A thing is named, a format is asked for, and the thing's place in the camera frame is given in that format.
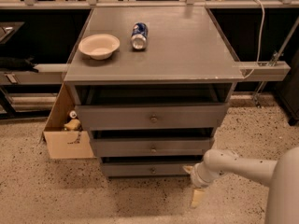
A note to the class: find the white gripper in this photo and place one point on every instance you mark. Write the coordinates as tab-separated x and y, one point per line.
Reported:
197	176

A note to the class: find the grey bottom drawer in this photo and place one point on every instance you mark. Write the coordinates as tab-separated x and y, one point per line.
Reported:
131	169

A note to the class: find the grey drawer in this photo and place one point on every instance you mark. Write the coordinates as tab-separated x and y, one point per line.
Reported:
145	117
131	169
150	147

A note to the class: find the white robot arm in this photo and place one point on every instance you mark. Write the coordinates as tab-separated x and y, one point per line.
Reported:
281	177

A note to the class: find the grey top drawer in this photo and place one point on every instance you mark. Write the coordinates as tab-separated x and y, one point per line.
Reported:
145	117

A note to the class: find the grey middle drawer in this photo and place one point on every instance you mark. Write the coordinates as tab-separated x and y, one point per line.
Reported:
150	147

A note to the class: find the grey drawer cabinet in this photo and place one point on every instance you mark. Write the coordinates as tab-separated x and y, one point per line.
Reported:
185	62

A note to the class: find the open cardboard box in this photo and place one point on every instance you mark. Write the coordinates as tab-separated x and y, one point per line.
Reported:
61	143

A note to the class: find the yellow object in box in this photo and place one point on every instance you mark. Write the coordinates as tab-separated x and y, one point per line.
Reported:
72	125

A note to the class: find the white bottle in box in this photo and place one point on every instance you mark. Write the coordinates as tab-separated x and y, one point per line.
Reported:
73	114

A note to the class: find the blue soda can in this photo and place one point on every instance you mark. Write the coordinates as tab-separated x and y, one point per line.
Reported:
139	37

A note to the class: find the white paper bowl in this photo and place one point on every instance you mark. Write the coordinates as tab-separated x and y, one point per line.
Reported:
99	47

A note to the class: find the grey metal rail frame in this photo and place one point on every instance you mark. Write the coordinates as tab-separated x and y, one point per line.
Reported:
53	73

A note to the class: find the black cloth on rail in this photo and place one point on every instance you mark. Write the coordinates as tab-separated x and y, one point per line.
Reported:
17	64

